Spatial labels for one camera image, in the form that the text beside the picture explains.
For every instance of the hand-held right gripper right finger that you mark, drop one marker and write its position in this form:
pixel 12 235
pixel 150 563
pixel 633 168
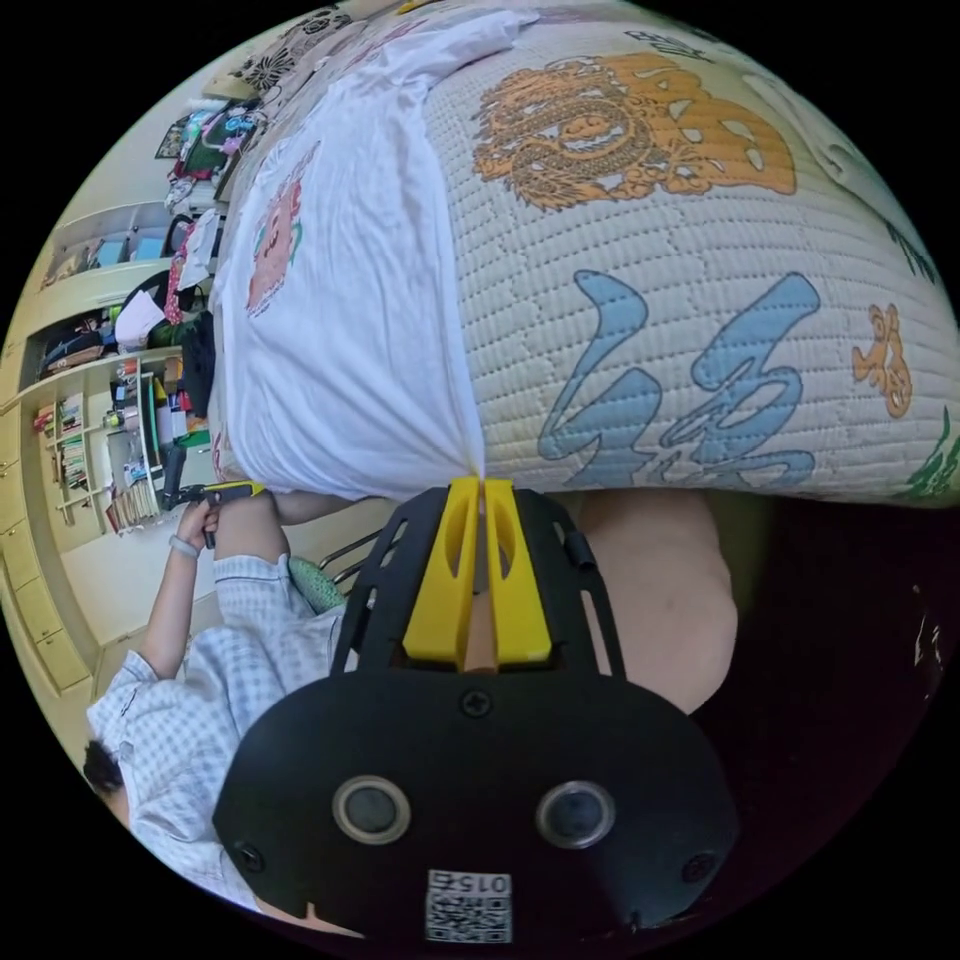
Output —
pixel 517 600

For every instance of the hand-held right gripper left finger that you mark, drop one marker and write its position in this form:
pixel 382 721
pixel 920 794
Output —
pixel 442 592

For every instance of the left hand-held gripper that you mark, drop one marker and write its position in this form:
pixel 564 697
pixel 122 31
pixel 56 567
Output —
pixel 191 493

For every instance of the white t-shirt with a print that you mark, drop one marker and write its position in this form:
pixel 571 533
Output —
pixel 352 300

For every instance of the person's left forearm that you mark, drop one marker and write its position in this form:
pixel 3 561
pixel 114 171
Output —
pixel 169 607

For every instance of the person's left hand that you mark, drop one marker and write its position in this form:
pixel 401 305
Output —
pixel 196 525

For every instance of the person's right hand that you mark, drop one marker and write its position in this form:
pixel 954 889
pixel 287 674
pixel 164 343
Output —
pixel 322 919

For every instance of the chair with green cushion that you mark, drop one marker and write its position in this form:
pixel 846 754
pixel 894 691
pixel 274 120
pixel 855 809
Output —
pixel 315 585

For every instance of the cream cupboard with shelves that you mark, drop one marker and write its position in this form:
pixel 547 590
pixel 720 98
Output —
pixel 75 450

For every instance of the person's body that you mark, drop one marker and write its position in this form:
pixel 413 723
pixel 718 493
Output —
pixel 195 712

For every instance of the bed with printed quilt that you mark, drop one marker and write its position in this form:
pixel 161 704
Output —
pixel 675 337

